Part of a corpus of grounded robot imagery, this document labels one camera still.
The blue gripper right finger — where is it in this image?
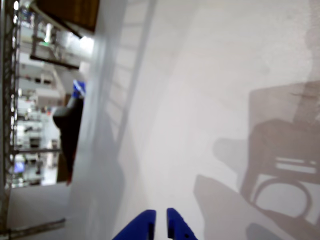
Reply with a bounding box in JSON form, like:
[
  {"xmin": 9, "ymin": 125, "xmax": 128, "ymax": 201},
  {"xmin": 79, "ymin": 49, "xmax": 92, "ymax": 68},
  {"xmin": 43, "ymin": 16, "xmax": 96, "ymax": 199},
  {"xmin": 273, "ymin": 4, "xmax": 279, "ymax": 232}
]
[{"xmin": 166, "ymin": 207, "xmax": 199, "ymax": 240}]

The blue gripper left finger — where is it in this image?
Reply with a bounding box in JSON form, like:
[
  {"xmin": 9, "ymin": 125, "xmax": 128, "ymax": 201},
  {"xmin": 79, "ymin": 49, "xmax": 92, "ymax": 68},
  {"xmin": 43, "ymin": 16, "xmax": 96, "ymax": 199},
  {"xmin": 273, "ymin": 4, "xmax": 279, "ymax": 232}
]
[{"xmin": 111, "ymin": 209, "xmax": 157, "ymax": 240}]

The grey metal strip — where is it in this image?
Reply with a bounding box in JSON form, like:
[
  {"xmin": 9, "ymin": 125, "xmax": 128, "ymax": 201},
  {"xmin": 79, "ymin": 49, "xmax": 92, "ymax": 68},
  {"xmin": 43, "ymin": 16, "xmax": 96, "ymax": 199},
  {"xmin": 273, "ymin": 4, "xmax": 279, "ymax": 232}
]
[{"xmin": 8, "ymin": 218, "xmax": 66, "ymax": 240}]

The small blue object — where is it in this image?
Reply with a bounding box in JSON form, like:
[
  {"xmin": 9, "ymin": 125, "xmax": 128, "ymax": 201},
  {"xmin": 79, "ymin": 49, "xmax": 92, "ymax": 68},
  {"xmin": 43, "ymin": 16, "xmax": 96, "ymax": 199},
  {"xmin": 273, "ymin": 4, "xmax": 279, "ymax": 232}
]
[{"xmin": 71, "ymin": 79, "xmax": 87, "ymax": 100}]

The brown wooden board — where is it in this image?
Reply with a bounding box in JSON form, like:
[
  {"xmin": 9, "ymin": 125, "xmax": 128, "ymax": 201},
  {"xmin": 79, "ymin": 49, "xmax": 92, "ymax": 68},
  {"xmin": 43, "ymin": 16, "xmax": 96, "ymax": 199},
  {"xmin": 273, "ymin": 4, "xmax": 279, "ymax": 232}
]
[{"xmin": 32, "ymin": 0, "xmax": 101, "ymax": 35}]

